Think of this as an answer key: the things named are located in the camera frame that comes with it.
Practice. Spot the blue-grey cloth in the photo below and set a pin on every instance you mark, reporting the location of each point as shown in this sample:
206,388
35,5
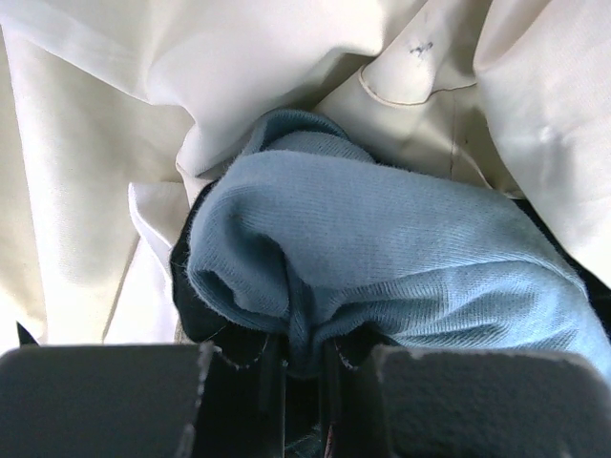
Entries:
307,236

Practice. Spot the black cloth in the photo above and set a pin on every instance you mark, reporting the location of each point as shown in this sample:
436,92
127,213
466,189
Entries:
191,296

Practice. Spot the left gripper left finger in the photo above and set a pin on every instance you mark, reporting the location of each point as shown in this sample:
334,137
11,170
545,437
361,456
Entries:
188,400

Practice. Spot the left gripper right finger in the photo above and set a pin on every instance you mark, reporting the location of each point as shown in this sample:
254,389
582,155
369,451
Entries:
379,400

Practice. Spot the beige cloth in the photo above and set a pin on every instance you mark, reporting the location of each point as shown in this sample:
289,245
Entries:
114,114

